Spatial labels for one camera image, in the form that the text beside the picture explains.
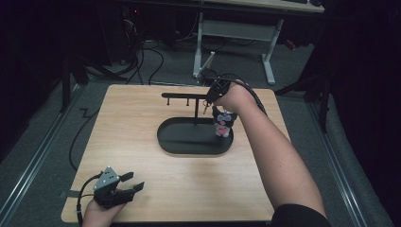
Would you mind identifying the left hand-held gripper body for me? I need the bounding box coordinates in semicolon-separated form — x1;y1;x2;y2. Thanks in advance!
92;166;134;210

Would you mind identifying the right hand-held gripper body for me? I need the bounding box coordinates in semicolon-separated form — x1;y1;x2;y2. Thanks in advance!
196;51;229;93

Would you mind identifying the black and white plush keychain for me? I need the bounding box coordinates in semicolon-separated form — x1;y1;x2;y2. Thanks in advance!
211;105;238;138

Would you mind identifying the black hook stand with tray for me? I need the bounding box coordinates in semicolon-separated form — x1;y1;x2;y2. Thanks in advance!
156;92;235;156

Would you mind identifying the person's right hand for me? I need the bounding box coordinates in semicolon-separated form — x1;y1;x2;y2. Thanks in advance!
213;79;257;114

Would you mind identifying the person's left hand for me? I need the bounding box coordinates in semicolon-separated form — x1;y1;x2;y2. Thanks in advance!
80;199;127;227

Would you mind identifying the black metal stand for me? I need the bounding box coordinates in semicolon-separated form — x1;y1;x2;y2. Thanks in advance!
59;51;91;114

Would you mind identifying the black sleeve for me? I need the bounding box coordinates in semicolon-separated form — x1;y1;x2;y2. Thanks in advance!
270;203;333;227

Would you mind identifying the left hand-held gripper cable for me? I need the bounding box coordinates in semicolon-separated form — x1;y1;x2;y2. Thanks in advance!
76;171;104;227

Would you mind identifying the hand-held gripper cable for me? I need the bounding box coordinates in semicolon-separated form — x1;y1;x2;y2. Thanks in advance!
76;171;104;227
217;73;269;116

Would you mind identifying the right hand-held gripper cable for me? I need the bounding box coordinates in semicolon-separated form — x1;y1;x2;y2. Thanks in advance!
217;73;269;116

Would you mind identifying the white metal frame desk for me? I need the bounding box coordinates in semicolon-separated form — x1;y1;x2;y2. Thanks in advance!
192;0;325;87

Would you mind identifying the black floor cable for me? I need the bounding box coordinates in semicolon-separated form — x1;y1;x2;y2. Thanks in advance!
68;107;102;172

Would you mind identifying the bundle of black cables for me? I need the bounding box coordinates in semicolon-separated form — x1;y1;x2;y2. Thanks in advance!
119;18;166;86

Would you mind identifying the metal floor rail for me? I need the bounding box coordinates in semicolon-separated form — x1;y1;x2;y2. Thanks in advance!
0;84;83;221
306;102;370;227

